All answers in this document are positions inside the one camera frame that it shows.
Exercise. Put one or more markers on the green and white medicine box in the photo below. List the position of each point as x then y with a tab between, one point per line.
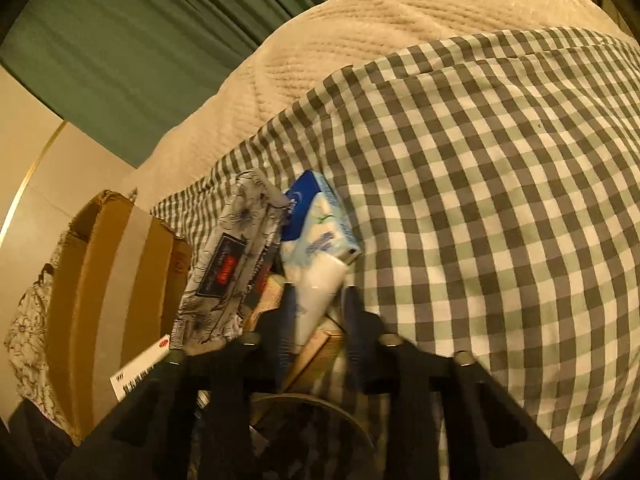
140	367

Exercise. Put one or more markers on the blue and white tissue pack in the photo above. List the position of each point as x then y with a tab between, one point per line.
310	210

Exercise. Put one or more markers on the wooden box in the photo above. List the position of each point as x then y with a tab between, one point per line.
320	355

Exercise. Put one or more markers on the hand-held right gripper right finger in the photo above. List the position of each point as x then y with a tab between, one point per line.
352	330

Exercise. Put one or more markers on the wide green curtain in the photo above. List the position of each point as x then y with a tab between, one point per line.
125	50

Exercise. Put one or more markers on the floral tissue pack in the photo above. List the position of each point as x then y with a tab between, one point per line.
225	260

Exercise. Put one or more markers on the cream quilt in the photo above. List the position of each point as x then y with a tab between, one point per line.
350	35

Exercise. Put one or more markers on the black jar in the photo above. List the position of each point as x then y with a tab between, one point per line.
310	435

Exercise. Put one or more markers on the white cream tube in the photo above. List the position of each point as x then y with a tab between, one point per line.
320	290

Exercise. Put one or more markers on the brown cardboard box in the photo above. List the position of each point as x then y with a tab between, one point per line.
115	285

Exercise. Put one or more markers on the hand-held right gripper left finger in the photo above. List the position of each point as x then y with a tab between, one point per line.
282	330

